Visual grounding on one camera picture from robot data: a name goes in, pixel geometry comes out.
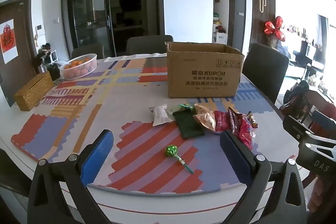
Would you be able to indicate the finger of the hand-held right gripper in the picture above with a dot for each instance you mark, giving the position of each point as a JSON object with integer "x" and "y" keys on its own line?
{"x": 295, "y": 125}

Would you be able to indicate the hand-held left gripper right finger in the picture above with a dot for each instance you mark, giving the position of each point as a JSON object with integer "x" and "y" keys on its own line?
{"x": 233, "y": 155}

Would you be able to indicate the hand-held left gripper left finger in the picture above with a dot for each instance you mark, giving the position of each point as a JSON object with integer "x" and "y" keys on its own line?
{"x": 97, "y": 154}

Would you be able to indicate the red pink snack packet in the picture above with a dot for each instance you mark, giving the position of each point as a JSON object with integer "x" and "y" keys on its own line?
{"x": 244, "y": 132}

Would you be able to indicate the pink checked snack packet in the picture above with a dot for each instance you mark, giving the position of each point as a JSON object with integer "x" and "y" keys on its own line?
{"x": 221, "y": 121}

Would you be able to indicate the small dark candy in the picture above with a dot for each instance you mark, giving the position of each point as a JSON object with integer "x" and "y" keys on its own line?
{"x": 252, "y": 120}

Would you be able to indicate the copper foil snack packet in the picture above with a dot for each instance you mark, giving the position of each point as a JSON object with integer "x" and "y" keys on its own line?
{"x": 206, "y": 117}

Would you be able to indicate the dark green packet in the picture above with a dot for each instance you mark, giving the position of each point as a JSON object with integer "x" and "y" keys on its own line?
{"x": 189, "y": 124}

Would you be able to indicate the green lollipop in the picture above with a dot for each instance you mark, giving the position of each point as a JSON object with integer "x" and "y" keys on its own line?
{"x": 172, "y": 151}

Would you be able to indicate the light green snack packet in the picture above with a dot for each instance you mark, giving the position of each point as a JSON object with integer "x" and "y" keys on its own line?
{"x": 185, "y": 107}

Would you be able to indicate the white snack packet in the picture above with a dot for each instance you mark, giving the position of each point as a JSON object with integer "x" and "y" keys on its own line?
{"x": 161, "y": 116}

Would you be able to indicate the brown cardboard box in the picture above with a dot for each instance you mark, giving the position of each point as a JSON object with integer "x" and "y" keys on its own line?
{"x": 202, "y": 74}

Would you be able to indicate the person's right hand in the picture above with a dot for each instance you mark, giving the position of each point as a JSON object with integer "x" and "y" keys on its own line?
{"x": 321, "y": 195}

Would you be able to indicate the chair draped with clothing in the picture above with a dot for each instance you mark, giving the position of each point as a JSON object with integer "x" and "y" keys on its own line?
{"x": 298, "y": 100}

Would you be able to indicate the colourful patterned table mat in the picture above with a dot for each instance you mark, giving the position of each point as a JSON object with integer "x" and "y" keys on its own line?
{"x": 105, "y": 108}

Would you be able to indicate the dark grey chair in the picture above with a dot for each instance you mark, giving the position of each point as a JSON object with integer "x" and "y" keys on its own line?
{"x": 148, "y": 45}
{"x": 266, "y": 71}
{"x": 88, "y": 50}

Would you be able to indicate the white basket of oranges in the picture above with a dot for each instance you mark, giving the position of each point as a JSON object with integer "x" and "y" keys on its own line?
{"x": 80, "y": 70}

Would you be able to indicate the woven wicker tissue box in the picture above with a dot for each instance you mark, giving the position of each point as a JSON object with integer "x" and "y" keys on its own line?
{"x": 32, "y": 91}

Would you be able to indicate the small black box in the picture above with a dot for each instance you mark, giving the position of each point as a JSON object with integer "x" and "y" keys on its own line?
{"x": 54, "y": 72}

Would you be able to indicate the pile of oranges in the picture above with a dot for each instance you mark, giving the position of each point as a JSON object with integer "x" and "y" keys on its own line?
{"x": 74, "y": 64}

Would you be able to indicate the red foil balloon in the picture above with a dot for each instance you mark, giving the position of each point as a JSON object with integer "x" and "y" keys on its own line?
{"x": 274, "y": 28}

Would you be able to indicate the small white appliance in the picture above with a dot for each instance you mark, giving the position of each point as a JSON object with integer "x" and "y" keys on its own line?
{"x": 54, "y": 56}

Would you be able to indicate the dark plush toy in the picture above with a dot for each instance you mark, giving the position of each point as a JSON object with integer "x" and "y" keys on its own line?
{"x": 42, "y": 54}

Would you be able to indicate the white storage shelf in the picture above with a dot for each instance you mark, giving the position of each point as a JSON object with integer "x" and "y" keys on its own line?
{"x": 220, "y": 36}

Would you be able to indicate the grey interior door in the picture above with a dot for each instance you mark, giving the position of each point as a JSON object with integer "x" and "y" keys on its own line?
{"x": 237, "y": 14}

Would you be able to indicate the brown entrance door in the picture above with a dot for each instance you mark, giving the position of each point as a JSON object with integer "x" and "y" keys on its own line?
{"x": 25, "y": 29}

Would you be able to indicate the red and white door poster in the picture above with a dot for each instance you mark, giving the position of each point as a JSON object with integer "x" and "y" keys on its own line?
{"x": 7, "y": 41}

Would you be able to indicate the black glass sliding door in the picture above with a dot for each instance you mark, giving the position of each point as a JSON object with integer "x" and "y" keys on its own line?
{"x": 89, "y": 8}

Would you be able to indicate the gold loop wall ornament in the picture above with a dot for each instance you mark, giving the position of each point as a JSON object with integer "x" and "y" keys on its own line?
{"x": 262, "y": 1}

